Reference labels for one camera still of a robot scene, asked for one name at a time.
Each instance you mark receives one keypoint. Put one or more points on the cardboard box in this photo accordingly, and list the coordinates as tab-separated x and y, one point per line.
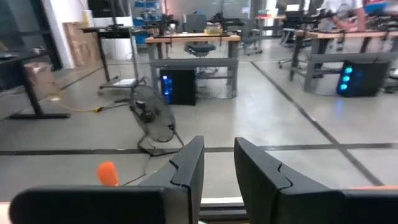
40	77

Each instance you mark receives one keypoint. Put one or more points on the black computer tower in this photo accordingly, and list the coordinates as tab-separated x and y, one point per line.
178	85
363	77

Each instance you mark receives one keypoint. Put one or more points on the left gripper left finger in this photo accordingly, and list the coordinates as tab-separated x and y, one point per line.
124	205

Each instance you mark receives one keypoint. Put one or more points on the grey monitor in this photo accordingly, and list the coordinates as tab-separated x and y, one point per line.
194	22

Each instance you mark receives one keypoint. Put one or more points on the black table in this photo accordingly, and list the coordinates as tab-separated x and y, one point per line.
28	81

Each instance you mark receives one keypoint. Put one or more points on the wooden top workbench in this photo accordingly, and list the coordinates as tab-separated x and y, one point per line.
342	34
192	39

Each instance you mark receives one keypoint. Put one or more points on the leaning cardboard sheet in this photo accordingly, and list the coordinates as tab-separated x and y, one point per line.
81	43

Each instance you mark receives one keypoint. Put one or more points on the black aluminium table frame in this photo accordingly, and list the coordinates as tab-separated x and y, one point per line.
222	214

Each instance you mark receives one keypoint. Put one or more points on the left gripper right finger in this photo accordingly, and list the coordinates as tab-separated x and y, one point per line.
295	205

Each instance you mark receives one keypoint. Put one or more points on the blue storage bins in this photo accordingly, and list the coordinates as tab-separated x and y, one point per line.
147	18

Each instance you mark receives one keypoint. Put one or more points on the black office chair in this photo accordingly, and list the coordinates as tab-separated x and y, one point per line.
201	49

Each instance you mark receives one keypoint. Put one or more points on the black standing desk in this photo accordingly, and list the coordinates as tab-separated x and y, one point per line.
105	31

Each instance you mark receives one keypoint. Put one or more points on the person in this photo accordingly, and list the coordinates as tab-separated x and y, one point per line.
342	9

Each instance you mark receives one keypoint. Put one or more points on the black floor fan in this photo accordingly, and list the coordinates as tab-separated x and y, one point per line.
152	118

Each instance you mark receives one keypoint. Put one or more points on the black background robot arm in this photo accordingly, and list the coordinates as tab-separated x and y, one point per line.
225	21

